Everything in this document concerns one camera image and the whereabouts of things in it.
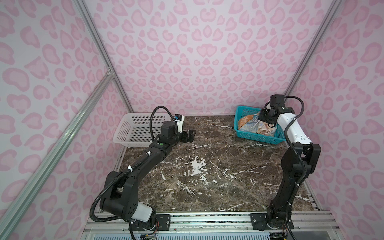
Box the cream rabbit text towel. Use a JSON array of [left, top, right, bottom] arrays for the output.
[[238, 114, 277, 137]]

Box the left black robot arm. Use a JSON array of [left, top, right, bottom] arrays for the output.
[[90, 121, 197, 226]]

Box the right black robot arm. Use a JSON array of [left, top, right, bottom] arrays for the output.
[[254, 94, 321, 232]]

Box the teal plastic basket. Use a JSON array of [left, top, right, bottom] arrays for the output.
[[234, 106, 286, 145]]

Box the white plastic basket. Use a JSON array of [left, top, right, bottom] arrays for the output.
[[112, 112, 172, 148]]

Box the left diagonal aluminium strut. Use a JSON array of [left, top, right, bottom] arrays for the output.
[[1, 73, 115, 240]]

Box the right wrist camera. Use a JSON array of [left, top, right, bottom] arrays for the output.
[[269, 94, 285, 109]]

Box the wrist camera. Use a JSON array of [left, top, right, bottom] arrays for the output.
[[174, 114, 185, 133], [269, 94, 285, 109]]

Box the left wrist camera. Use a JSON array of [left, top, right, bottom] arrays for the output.
[[174, 114, 185, 133]]

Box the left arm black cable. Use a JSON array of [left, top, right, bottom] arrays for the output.
[[149, 105, 176, 142]]

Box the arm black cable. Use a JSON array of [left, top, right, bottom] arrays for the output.
[[283, 95, 308, 187], [149, 105, 176, 142]]

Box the right corner aluminium post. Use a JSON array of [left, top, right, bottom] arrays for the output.
[[284, 0, 345, 96]]

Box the corner aluminium post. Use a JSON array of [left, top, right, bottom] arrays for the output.
[[73, 0, 134, 113], [284, 0, 345, 96]]

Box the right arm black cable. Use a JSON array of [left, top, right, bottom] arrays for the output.
[[283, 95, 308, 187]]

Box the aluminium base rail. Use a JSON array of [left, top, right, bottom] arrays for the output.
[[81, 211, 344, 240]]

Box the left corner aluminium post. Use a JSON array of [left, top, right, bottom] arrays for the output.
[[73, 0, 134, 113]]

